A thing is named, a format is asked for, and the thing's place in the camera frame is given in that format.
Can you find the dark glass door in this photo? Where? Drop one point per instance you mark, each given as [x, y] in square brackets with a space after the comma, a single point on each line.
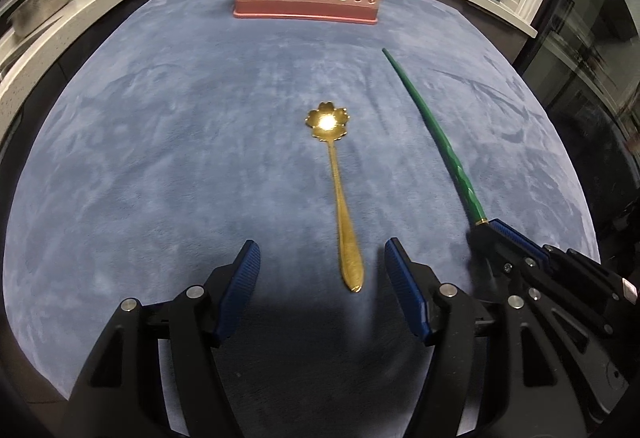
[590, 43]

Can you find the gold flower spoon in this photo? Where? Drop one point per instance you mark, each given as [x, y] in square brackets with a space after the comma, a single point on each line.
[340, 218]

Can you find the blue plush mat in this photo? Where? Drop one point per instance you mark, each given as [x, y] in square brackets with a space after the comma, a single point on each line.
[175, 143]

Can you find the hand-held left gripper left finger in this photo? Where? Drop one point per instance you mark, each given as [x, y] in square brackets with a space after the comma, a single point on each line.
[241, 288]

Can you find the metal basin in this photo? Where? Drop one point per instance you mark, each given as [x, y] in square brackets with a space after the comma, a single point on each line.
[42, 3]

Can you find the green chopstick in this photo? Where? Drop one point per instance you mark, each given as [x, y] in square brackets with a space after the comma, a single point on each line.
[442, 140]

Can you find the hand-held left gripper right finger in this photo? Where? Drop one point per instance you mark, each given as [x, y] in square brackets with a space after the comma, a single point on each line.
[405, 293]

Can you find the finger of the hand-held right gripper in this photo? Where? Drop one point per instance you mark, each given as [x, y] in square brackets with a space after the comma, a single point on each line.
[517, 234]
[505, 263]

